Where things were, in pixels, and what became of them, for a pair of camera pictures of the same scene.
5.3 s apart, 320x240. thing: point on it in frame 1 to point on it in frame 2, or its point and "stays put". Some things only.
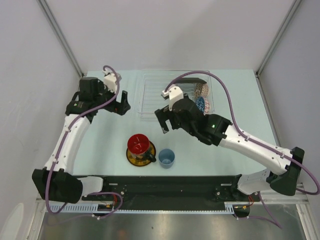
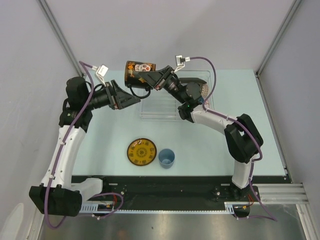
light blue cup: (166, 158) stays put
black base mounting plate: (181, 190) stays put
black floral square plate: (191, 80) stays put
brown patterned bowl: (201, 90) stays put
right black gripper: (164, 114) to (154, 77)
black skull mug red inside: (138, 145) to (133, 80)
